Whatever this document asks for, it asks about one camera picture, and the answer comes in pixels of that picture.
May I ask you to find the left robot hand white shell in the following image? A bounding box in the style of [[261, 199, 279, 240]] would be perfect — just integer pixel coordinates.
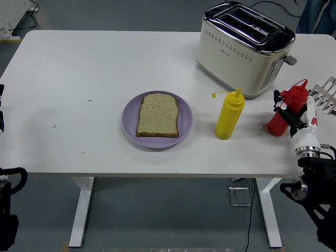
[[0, 83, 6, 140]]

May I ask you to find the slice of bread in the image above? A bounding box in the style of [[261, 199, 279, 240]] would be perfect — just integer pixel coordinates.
[[135, 93, 180, 138]]

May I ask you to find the purple round plate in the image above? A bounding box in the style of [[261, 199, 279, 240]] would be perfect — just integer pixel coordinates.
[[122, 90, 194, 150]]

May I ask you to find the cream two-slot toaster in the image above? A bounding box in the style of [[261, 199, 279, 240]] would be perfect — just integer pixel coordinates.
[[196, 1, 298, 100]]

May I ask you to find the thin black cable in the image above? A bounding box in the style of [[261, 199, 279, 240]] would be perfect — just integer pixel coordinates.
[[9, 0, 39, 36]]

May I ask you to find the yellow squeeze bottle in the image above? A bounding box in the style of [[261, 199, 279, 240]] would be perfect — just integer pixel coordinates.
[[212, 87, 246, 140]]

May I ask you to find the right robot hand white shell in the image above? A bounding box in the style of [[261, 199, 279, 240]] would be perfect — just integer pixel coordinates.
[[272, 89, 321, 152]]

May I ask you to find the black toaster power cord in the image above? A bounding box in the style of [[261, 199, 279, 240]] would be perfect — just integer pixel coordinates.
[[249, 1, 301, 18]]

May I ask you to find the red squeeze bottle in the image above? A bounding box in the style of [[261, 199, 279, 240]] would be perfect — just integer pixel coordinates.
[[263, 79, 309, 137]]

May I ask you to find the metal floor socket plate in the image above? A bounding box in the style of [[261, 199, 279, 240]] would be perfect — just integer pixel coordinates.
[[228, 186, 253, 207]]

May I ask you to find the white table leg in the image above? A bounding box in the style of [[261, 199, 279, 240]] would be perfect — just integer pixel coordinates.
[[256, 177, 284, 249], [68, 176, 95, 249]]

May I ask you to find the white equipment housing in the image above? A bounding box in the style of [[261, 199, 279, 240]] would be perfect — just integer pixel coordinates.
[[0, 0, 39, 41]]

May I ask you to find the black cable on floor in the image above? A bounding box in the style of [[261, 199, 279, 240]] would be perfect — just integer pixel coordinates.
[[244, 178, 257, 252]]

